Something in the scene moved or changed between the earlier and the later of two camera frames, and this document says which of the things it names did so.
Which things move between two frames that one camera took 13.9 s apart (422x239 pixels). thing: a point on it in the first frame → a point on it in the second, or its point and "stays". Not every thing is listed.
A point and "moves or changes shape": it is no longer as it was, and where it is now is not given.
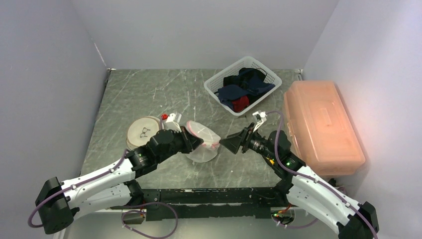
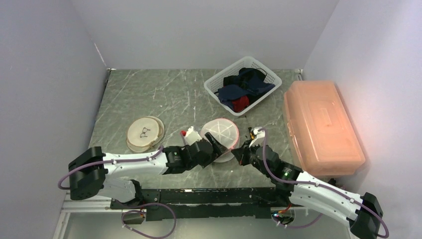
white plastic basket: [216, 82] stays
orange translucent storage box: [324, 134] stays
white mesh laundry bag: [140, 130] stays
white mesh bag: [208, 150] moves or changes shape
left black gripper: [191, 142] → [219, 150]
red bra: [239, 105] stays
